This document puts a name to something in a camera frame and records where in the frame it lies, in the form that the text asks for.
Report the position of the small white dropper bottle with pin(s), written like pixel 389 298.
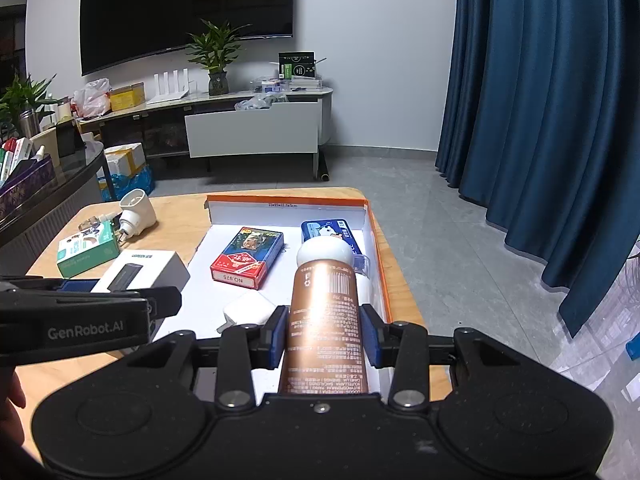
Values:
pixel 39 154

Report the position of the white television cabinet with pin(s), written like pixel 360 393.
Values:
pixel 250 130

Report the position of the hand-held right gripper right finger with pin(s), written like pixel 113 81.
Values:
pixel 371 340

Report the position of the potted plant in dark vase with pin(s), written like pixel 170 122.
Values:
pixel 218 82

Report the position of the purple patterned tray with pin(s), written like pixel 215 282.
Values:
pixel 25 190

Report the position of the green white medicine box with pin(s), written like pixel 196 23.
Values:
pixel 6 167

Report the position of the dark glass coffee table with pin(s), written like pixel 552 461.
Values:
pixel 60 185

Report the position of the rose gold bottle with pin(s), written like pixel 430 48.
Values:
pixel 325 320

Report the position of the red playing card box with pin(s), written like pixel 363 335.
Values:
pixel 245 260

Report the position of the white power adapter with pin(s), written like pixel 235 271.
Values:
pixel 247 307

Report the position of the white yellow cardboard box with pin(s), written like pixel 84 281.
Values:
pixel 125 160

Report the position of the white red medicine box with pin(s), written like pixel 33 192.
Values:
pixel 22 152

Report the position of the wall television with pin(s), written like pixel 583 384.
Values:
pixel 185 5

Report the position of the black lattice cabinet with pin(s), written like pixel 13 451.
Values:
pixel 12 50

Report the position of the pile of clear plastic packets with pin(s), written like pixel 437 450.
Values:
pixel 260 100

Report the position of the cream paper box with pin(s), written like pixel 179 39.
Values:
pixel 44 147

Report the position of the black stand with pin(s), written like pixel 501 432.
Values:
pixel 70 139

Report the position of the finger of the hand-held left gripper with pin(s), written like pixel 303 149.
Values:
pixel 77 286
pixel 165 302

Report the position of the person's left hand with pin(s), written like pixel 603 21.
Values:
pixel 12 410

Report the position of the green leafy plant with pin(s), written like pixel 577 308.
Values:
pixel 25 97

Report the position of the orange white cardboard box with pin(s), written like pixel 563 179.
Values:
pixel 215 245

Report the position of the blue tin box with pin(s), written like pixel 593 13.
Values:
pixel 325 230

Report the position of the white plastic bottle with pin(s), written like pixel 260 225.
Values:
pixel 371 292

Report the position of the blue plastic bag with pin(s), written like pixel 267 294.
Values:
pixel 130 185

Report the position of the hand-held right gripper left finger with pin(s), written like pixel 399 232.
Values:
pixel 277 340

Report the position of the white tape roll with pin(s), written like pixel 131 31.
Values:
pixel 62 112

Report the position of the green white bandage box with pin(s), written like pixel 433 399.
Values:
pixel 85 255

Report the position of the white charger box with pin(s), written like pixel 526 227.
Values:
pixel 155 270

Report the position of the black tube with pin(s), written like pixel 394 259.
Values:
pixel 324 167

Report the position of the blue curtain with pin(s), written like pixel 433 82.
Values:
pixel 540 135

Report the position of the steel tumbler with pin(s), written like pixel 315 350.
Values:
pixel 29 124

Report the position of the black green box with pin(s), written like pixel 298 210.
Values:
pixel 297 65

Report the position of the white funnel-shaped plastic device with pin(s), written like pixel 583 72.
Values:
pixel 137 215

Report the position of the white router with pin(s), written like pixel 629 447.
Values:
pixel 170 92

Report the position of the white red plastic bag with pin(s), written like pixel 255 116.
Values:
pixel 92 100

